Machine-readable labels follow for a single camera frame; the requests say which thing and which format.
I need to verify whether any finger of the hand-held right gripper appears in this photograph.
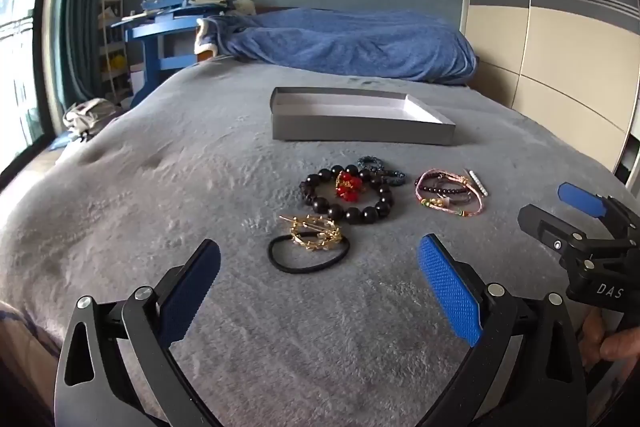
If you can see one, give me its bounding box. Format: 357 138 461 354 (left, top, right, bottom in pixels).
557 181 640 238
517 204 593 264

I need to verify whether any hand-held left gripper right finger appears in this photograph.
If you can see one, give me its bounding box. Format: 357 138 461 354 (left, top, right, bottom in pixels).
416 234 587 427

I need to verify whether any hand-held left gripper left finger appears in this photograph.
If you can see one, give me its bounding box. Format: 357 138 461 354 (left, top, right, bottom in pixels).
52 238 223 427

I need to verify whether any pink cord bracelet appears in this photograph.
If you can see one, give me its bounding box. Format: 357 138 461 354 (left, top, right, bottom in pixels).
414 168 485 218

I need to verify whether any white bead bracelet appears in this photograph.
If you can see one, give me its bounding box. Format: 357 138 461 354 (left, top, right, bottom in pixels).
463 166 490 198

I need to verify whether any black bead bracelet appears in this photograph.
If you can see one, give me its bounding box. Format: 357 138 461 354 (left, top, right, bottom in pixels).
298 164 396 226

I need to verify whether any black hair tie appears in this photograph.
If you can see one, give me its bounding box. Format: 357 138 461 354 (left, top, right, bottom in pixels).
267 229 351 274

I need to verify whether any gold chain bracelet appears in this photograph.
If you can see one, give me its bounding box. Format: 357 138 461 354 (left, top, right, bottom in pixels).
278 214 345 252

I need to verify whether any red bead bracelet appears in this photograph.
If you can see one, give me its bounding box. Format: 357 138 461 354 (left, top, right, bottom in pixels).
334 170 371 206

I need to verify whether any grey cardboard box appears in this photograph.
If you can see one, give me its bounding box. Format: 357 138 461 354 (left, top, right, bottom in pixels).
271 87 457 146

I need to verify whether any person's right hand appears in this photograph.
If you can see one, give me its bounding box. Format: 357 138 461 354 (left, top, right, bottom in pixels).
581 307 640 370

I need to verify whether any grey bed blanket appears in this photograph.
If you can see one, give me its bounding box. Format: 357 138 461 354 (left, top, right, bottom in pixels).
0 61 640 427

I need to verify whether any beige wardrobe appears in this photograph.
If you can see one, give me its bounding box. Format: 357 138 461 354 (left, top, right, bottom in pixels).
459 0 640 188

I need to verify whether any grey cloth bundle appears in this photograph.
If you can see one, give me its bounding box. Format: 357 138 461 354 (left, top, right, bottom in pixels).
62 97 124 141

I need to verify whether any blue blanket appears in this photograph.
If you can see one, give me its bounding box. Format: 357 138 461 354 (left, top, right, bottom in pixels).
196 7 479 86

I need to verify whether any blue desk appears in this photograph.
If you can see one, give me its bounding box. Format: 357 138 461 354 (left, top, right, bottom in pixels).
110 0 236 94

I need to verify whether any white shelf rack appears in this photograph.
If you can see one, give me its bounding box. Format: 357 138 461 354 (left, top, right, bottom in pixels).
98 0 135 104

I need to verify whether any window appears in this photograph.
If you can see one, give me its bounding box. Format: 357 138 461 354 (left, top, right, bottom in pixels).
0 0 57 172

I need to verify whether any dark small bead bracelet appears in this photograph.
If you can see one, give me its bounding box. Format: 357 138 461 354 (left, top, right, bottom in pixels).
418 183 472 199

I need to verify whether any dark blue bead bracelet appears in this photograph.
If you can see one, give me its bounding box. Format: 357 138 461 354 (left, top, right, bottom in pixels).
357 155 407 186

